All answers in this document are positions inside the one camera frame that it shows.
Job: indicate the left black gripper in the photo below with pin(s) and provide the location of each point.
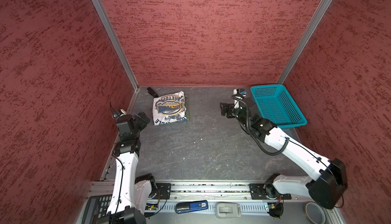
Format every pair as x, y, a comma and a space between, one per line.
144, 117

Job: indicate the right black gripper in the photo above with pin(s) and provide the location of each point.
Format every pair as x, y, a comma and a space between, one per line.
227, 106

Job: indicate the white grey-trimmed tank top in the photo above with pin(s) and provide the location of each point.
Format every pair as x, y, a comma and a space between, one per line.
169, 109

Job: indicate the olive green tank top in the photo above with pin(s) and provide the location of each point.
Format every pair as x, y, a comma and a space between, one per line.
187, 114

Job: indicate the teal plastic basket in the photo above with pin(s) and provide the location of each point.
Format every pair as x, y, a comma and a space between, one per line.
277, 105

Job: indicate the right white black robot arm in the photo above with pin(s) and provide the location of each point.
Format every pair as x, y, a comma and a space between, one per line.
325, 181

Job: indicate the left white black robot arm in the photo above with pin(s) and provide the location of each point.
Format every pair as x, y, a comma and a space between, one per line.
130, 194

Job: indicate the small black stapler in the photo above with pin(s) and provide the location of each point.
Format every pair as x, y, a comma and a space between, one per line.
152, 92

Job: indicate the left small circuit board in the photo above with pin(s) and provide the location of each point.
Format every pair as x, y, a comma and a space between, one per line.
152, 207

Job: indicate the blue black utility knife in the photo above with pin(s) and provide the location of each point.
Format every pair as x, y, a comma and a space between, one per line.
187, 207

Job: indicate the grey tape dispenser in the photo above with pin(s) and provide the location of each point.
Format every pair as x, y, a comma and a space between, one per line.
225, 210

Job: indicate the black calculator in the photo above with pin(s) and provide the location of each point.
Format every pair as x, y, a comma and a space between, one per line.
96, 208

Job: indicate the grey tape roll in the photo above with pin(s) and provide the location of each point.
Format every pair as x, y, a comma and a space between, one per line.
314, 213

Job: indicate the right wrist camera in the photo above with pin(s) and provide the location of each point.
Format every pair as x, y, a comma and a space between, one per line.
241, 93

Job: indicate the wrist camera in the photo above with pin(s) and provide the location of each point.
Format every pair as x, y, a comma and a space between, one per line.
118, 113
241, 93

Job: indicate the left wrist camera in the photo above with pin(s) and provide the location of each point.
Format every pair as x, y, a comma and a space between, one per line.
118, 113

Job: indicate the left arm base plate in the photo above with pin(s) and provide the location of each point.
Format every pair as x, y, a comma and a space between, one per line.
163, 191

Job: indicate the aluminium front rail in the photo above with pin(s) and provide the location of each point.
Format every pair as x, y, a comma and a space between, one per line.
224, 191

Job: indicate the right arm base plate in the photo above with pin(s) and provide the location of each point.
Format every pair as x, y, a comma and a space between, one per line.
256, 191

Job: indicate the left aluminium corner post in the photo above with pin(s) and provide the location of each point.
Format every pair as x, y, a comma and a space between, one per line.
99, 7

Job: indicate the aluminium corner post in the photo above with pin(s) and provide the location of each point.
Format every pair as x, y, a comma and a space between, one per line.
307, 34
99, 7

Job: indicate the right aluminium corner post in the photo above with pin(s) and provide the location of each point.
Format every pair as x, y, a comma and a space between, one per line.
307, 34

